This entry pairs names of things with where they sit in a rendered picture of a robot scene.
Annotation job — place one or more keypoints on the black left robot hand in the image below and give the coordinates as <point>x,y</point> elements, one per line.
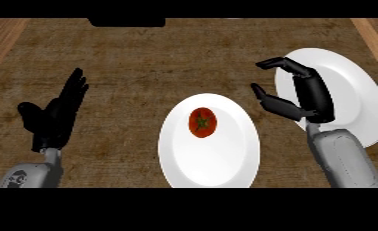
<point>57,115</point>

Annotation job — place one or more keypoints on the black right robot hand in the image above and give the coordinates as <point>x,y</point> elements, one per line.
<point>314,98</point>

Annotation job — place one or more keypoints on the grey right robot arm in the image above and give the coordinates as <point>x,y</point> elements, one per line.
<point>341,156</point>

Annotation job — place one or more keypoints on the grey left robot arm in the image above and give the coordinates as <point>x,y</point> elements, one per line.
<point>35,171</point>

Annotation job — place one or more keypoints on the white round plate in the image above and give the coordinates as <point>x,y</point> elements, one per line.
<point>351,91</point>

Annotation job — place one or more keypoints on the red tomato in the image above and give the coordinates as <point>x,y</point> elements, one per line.
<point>202,122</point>

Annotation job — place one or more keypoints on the white oval plate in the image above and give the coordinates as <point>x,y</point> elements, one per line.
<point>208,145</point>

